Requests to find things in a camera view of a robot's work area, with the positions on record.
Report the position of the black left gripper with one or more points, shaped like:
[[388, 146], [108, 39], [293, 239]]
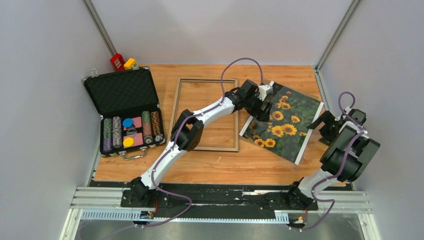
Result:
[[259, 114]]

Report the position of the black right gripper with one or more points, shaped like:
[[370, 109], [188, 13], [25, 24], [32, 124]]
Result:
[[327, 118]]

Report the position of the sunflower photo print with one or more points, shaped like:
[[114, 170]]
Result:
[[285, 127]]

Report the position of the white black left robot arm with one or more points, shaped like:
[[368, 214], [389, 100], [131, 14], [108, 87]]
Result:
[[187, 132]]

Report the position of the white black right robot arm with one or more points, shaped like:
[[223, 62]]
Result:
[[349, 152]]

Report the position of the brown orange chip stack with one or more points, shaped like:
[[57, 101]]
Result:
[[156, 126]]

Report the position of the green red chip stack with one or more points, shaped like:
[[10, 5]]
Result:
[[147, 127]]

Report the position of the pink card deck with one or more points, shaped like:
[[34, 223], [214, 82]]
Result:
[[135, 132]]

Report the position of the black poker chip case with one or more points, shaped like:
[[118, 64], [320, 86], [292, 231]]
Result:
[[124, 94]]

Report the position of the blue round chip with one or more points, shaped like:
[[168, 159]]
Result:
[[128, 123]]

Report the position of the yellow round chip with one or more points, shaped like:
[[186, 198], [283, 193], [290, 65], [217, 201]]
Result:
[[128, 142]]

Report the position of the yellow toy block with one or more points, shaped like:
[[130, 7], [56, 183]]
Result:
[[131, 64]]

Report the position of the grey pink chip stack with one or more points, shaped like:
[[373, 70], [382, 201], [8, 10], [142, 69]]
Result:
[[116, 132]]

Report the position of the red toy house block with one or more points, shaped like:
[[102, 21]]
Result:
[[117, 62]]

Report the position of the green purple chip stack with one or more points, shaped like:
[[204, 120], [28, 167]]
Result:
[[107, 135]]

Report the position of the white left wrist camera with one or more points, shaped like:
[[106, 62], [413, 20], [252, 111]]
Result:
[[263, 91]]

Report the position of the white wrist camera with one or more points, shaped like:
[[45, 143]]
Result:
[[263, 91], [347, 110]]

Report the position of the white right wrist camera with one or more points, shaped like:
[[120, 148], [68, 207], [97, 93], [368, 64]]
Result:
[[347, 110]]

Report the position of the wooden picture frame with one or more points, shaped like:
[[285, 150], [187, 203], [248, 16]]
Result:
[[220, 132]]

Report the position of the aluminium rail frame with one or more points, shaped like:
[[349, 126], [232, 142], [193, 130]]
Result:
[[104, 201]]

